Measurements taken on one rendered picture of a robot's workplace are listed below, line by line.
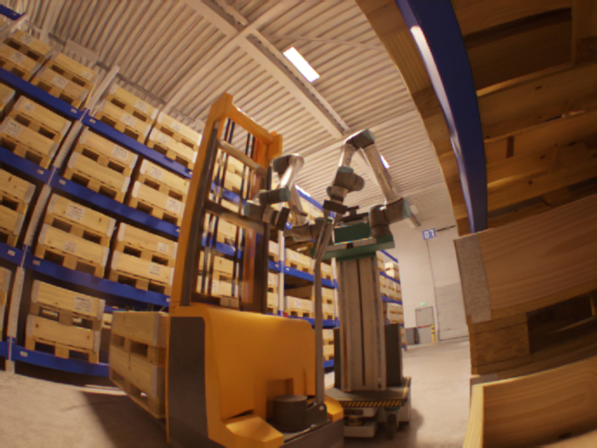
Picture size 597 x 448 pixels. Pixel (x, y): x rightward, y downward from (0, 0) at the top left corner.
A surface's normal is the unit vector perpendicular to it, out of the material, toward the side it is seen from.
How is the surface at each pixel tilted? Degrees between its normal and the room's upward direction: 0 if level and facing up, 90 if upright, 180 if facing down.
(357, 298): 90
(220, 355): 74
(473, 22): 180
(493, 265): 90
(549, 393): 90
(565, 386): 90
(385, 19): 180
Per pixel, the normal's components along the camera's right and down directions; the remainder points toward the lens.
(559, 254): -0.61, -0.33
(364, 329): -0.42, -0.38
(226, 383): 0.76, -0.50
